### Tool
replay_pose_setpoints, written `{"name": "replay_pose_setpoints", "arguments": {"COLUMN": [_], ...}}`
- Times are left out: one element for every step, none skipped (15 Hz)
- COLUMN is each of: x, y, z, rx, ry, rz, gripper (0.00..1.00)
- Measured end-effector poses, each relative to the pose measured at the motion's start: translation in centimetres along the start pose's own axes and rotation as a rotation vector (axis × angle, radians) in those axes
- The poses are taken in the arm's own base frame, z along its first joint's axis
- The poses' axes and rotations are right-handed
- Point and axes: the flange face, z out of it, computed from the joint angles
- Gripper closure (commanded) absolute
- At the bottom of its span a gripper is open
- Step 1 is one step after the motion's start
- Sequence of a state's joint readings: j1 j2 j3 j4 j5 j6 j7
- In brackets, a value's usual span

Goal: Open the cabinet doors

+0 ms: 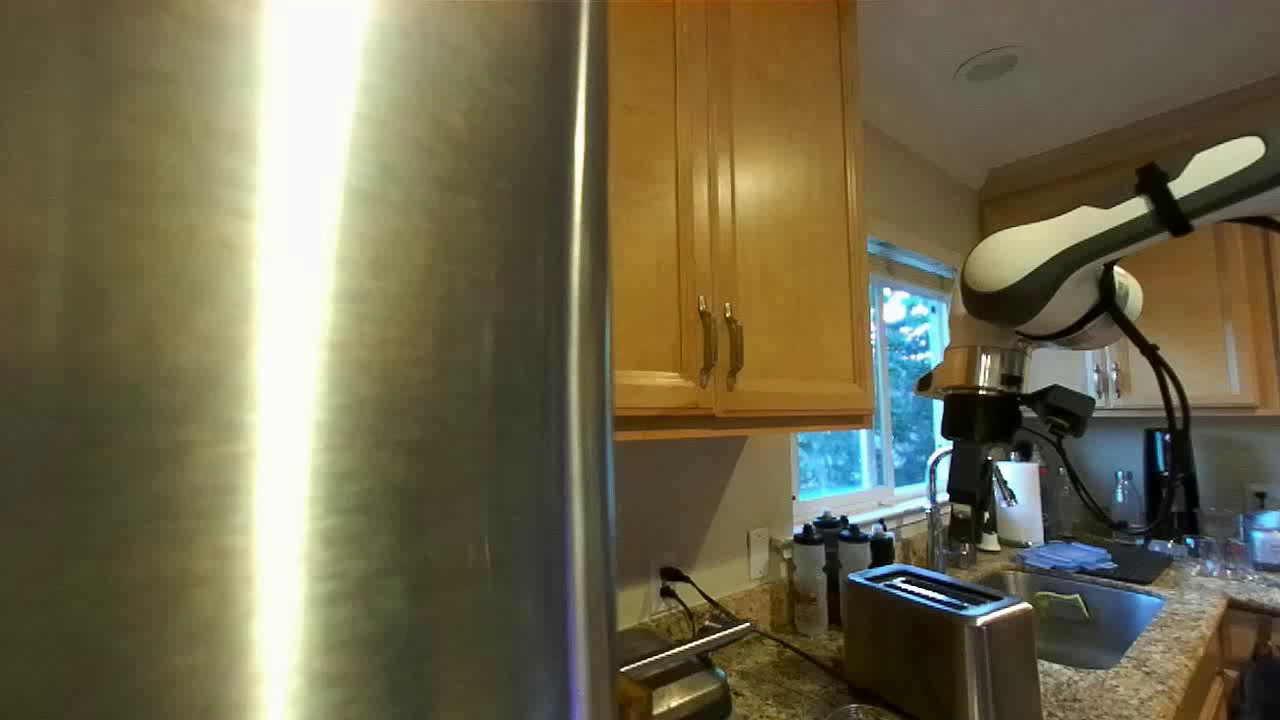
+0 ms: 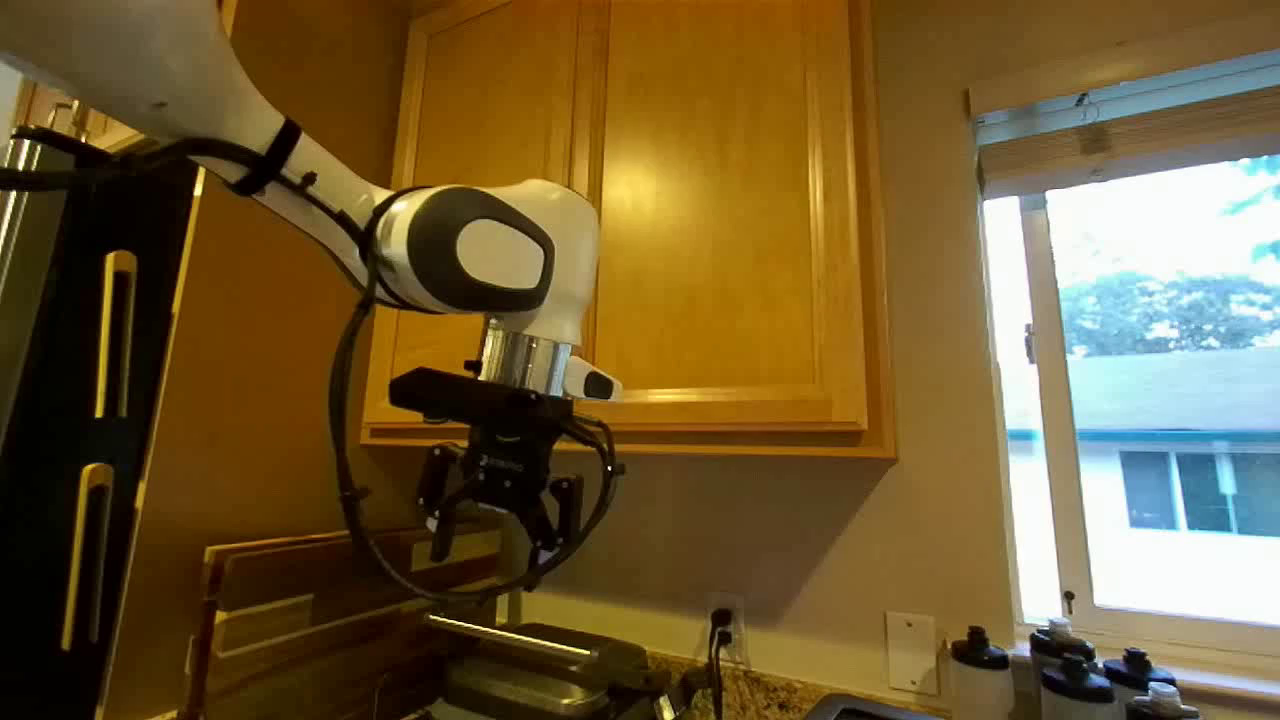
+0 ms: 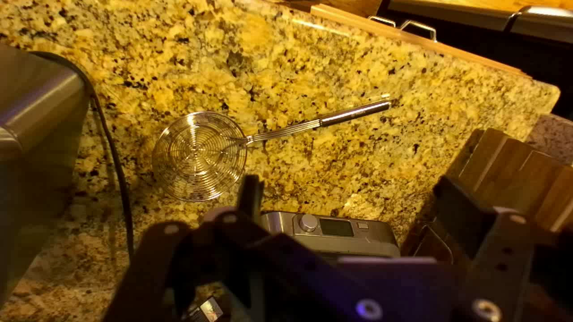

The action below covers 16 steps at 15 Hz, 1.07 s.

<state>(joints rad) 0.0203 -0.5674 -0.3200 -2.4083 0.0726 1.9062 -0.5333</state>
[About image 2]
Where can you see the wide wooden cabinet door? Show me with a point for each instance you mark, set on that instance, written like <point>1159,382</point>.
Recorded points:
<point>723,203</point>

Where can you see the plain brown cutting board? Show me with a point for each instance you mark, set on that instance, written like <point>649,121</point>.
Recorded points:
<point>293,685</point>

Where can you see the dark cutting board light stripe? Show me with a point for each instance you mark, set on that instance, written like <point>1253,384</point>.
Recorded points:
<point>264,625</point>

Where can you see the narrow wooden cabinet door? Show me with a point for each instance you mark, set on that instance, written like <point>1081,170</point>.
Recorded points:
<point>467,105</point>

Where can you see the stainless steel refrigerator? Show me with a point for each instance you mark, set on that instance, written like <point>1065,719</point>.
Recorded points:
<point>8,293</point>

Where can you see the white wall outlet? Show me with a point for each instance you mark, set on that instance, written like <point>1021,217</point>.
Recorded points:
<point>734,642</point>

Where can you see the white framed window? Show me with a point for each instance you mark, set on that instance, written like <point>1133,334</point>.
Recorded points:
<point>1054,403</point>

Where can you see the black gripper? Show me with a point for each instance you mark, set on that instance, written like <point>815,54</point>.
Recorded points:
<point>513,462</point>

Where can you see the small wooden cabinet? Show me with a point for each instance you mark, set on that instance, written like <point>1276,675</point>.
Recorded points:
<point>53,113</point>

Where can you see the wooden wall cabinet body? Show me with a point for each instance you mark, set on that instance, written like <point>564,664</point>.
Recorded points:
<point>883,267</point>

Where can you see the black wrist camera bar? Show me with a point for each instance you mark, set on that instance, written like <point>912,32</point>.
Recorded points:
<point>454,395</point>

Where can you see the white switch plate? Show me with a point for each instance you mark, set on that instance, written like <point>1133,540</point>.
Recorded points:
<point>912,648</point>

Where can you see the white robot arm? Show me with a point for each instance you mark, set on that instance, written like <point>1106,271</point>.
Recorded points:
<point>335,187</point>

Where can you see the beige window blind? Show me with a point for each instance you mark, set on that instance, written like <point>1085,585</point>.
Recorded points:
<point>1133,135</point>

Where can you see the dark cutting board light end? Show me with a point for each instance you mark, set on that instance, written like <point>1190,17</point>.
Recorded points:
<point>307,554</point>

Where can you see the neighbouring house outside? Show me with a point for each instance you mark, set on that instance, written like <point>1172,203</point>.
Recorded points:
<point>1172,403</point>

